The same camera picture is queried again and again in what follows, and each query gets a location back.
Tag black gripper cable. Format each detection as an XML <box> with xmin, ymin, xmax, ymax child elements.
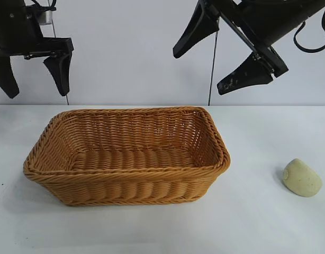
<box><xmin>293</xmin><ymin>6</ymin><xmax>325</xmax><ymax>53</ymax></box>
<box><xmin>32</xmin><ymin>0</ymin><xmax>57</xmax><ymax>13</ymax></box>

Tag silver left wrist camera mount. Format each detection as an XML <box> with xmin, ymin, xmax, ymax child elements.
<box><xmin>37</xmin><ymin>9</ymin><xmax>52</xmax><ymax>26</ymax></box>

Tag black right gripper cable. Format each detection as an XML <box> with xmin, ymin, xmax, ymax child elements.
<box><xmin>293</xmin><ymin>6</ymin><xmax>325</xmax><ymax>53</ymax></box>

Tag pale yellow egg yolk pastry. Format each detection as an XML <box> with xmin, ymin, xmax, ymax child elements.
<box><xmin>283</xmin><ymin>158</ymin><xmax>323</xmax><ymax>198</ymax></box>

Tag woven tan wicker basket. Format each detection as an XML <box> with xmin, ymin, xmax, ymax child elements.
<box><xmin>22</xmin><ymin>106</ymin><xmax>231</xmax><ymax>207</ymax></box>

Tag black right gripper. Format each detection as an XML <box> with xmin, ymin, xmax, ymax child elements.
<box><xmin>173</xmin><ymin>0</ymin><xmax>310</xmax><ymax>95</ymax></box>

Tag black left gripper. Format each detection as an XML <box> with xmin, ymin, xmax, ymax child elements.
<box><xmin>0</xmin><ymin>0</ymin><xmax>74</xmax><ymax>99</ymax></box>

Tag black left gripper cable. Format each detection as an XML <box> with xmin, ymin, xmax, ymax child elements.
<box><xmin>32</xmin><ymin>0</ymin><xmax>57</xmax><ymax>13</ymax></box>

